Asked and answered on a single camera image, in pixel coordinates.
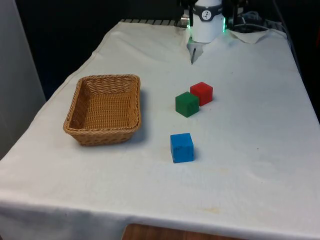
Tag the blue cube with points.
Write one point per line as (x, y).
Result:
(182, 148)

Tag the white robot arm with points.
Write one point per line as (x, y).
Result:
(206, 27)

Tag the green cube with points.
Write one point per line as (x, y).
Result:
(186, 105)

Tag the red cube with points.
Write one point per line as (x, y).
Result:
(203, 91)

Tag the wicker basket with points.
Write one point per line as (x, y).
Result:
(105, 110)

